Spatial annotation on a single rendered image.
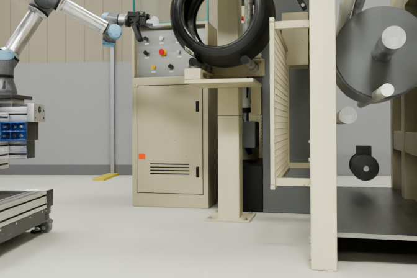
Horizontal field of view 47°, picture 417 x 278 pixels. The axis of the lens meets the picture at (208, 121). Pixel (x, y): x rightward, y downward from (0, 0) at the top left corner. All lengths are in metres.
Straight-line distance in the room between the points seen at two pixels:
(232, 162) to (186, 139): 0.52
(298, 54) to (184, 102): 0.91
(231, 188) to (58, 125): 3.31
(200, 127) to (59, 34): 3.07
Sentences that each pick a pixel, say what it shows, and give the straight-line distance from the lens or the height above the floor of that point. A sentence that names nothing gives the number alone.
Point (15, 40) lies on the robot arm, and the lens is 2.78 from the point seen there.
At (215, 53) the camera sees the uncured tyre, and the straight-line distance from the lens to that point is 2.55.
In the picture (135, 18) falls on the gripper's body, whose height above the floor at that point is 1.17.
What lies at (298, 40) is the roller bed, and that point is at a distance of 2.81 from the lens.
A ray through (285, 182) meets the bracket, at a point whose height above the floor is 0.33.
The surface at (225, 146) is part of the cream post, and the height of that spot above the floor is 0.43.
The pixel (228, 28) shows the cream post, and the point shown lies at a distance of 2.95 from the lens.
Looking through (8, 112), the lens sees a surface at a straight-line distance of 2.55.
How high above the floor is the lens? 0.56
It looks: 1 degrees up
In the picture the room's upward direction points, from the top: straight up
